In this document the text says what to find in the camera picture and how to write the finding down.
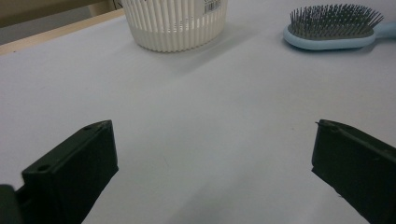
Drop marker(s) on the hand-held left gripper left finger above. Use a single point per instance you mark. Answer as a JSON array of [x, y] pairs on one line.
[[71, 174]]

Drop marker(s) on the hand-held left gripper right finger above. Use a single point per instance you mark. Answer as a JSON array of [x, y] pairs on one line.
[[358, 168]]

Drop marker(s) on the light blue hairbrush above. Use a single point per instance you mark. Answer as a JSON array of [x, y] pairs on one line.
[[327, 42]]

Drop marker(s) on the white slatted plastic basket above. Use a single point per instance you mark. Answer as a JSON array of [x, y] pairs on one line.
[[174, 31]]

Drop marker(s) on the wooden table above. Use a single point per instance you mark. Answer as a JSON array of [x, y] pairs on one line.
[[56, 32]]

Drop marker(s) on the white table sheet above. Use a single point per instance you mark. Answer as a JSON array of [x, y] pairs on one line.
[[199, 109]]

